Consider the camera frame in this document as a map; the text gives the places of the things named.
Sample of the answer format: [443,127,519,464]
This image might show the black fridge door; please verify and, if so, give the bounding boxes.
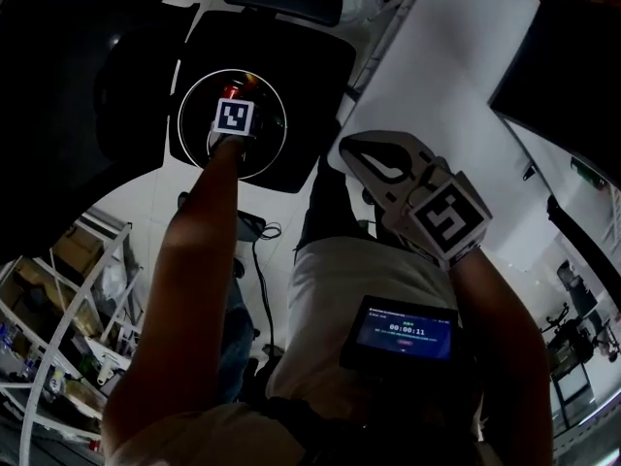
[545,193,621,306]

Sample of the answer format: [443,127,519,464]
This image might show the white table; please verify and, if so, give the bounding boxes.
[338,0,584,275]

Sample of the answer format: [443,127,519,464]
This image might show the person's black trouser leg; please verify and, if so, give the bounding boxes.
[294,152,380,252]

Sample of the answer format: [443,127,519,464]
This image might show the chest-mounted monitor screen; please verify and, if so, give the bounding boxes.
[339,294,460,374]

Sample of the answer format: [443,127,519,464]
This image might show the black mesh office chair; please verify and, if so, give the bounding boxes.
[0,0,359,262]

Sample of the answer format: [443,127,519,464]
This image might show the black chest camera rig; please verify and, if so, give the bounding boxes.
[242,356,486,466]

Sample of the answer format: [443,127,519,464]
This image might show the person's white shirt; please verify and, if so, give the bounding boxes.
[104,233,492,466]

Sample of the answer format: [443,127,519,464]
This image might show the person's left forearm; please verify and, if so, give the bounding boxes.
[103,133,245,449]

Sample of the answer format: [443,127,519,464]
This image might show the black mini fridge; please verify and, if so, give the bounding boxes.
[487,0,621,198]

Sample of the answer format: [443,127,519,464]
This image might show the person's right forearm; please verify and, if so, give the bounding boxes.
[448,248,555,458]

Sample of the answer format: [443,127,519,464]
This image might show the white metal rack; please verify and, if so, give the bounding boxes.
[0,210,147,458]

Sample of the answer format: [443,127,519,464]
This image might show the black floor cable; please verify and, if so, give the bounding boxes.
[237,211,283,359]

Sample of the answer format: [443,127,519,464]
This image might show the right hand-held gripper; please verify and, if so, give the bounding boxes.
[338,130,492,271]

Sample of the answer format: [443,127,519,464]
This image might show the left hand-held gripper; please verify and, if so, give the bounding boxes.
[209,95,266,140]

